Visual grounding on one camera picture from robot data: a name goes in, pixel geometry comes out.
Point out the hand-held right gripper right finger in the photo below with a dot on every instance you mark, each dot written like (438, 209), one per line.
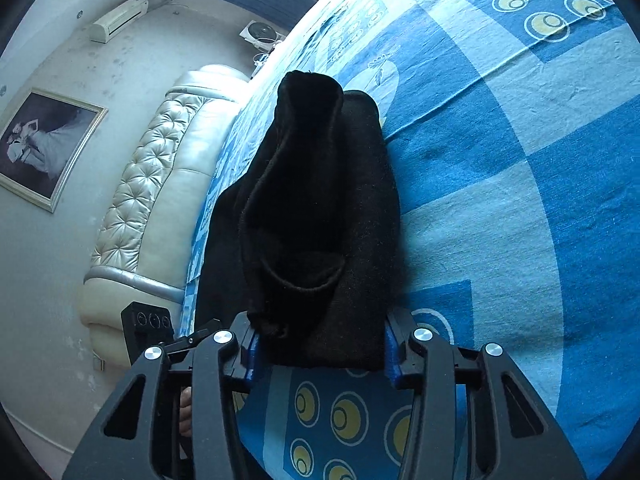
(395, 355)

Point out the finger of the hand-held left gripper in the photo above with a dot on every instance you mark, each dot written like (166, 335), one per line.
(197, 335)

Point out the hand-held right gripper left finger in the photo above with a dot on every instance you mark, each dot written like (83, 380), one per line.
(250, 352)

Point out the black pants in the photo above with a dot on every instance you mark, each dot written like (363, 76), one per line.
(325, 210)

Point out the person's left hand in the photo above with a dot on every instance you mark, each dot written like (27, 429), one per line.
(186, 412)

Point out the white tufted leather headboard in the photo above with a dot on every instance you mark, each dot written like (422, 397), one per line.
(160, 185)

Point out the blue patterned bed sheet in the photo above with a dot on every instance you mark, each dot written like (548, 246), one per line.
(500, 210)

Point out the white electric fan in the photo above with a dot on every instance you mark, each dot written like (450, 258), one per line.
(260, 34)

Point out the framed wall picture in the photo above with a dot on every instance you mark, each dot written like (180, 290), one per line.
(45, 147)

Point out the white wall air conditioner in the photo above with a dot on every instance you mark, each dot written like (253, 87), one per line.
(117, 19)

